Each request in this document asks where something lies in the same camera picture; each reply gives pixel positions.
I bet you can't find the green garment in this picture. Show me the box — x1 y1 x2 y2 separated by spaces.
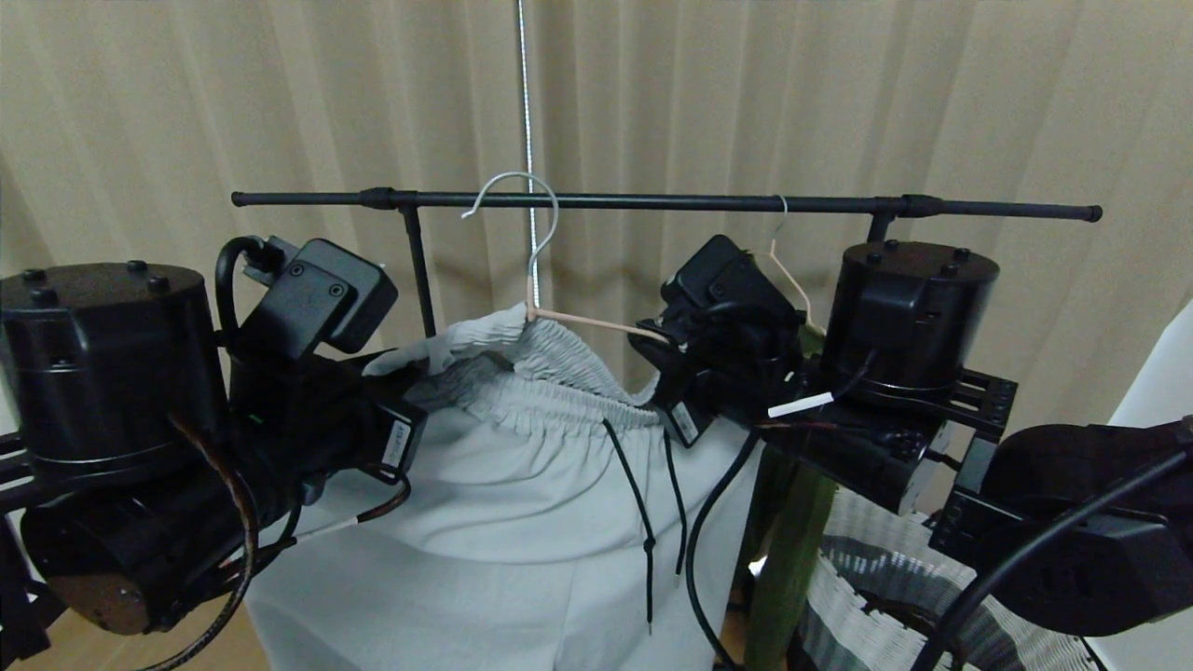
741 326 840 671

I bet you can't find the white curtain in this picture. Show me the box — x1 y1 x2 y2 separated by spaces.
0 0 1193 444

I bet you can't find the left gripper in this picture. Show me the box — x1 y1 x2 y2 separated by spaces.
228 349 430 487

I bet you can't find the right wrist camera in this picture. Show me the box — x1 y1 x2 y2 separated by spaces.
657 235 807 329

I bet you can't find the pale blue shirt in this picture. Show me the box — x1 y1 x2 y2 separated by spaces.
244 303 775 671

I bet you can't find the black clothes rack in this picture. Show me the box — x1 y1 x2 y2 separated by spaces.
231 189 1104 341

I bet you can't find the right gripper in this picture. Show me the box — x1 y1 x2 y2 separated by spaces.
648 317 816 450

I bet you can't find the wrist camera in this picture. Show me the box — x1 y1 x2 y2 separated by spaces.
244 238 400 360
657 235 807 329

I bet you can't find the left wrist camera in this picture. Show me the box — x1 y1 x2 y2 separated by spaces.
244 238 400 360

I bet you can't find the white laundry basket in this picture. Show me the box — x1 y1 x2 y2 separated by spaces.
792 489 1101 671

